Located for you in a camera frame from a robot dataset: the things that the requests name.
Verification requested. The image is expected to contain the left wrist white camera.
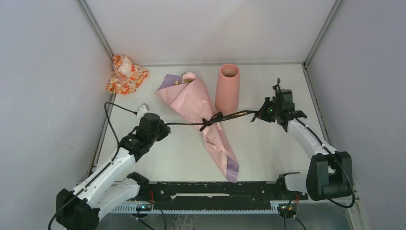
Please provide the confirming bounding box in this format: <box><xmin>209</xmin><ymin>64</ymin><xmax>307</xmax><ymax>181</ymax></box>
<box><xmin>136</xmin><ymin>103</ymin><xmax>150</xmax><ymax>118</ymax></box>

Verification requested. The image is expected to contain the orange floral crumpled cloth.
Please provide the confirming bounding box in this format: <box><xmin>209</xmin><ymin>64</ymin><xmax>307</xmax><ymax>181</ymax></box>
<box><xmin>106</xmin><ymin>55</ymin><xmax>150</xmax><ymax>94</ymax></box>

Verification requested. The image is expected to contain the pink cylindrical vase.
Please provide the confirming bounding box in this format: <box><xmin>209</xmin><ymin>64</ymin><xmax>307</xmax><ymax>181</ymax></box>
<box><xmin>215</xmin><ymin>64</ymin><xmax>240</xmax><ymax>115</ymax></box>

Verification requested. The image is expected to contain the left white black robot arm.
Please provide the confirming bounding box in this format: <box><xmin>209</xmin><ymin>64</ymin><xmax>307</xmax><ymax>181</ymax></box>
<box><xmin>48</xmin><ymin>113</ymin><xmax>170</xmax><ymax>230</ymax></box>

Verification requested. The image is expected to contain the black printed ribbon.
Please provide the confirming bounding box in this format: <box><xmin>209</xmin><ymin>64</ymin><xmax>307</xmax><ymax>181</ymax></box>
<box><xmin>165</xmin><ymin>110</ymin><xmax>259</xmax><ymax>132</ymax></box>

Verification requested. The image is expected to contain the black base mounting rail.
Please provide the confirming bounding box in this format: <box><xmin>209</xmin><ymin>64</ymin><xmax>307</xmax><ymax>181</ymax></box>
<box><xmin>136</xmin><ymin>181</ymin><xmax>308</xmax><ymax>211</ymax></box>

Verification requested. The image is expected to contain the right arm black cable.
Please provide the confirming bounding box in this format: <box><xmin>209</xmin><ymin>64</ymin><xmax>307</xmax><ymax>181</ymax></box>
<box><xmin>273</xmin><ymin>78</ymin><xmax>356</xmax><ymax>209</ymax></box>

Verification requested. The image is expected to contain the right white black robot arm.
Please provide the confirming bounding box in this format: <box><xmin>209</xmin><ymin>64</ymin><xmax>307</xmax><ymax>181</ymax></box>
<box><xmin>256</xmin><ymin>90</ymin><xmax>355</xmax><ymax>201</ymax></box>

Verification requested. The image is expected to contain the pink paper flower bouquet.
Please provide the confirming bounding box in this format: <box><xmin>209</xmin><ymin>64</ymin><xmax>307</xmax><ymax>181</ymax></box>
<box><xmin>157</xmin><ymin>72</ymin><xmax>239</xmax><ymax>183</ymax></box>

